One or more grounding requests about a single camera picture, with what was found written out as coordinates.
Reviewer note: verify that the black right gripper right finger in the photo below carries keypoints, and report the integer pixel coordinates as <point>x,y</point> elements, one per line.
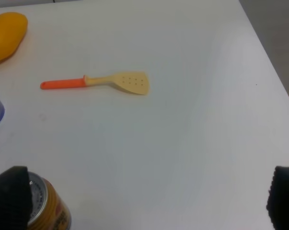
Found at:
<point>278,200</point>

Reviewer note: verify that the orange metal can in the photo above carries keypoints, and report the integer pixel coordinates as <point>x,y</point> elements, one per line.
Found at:
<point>49,212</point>

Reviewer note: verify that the orange yellow mango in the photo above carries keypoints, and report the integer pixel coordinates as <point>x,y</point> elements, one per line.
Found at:
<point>13,28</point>

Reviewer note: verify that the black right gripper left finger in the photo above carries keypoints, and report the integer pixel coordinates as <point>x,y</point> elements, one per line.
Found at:
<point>15,198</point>

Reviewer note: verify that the spatula with orange handle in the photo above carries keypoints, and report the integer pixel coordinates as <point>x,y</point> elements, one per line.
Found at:
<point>132,82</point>

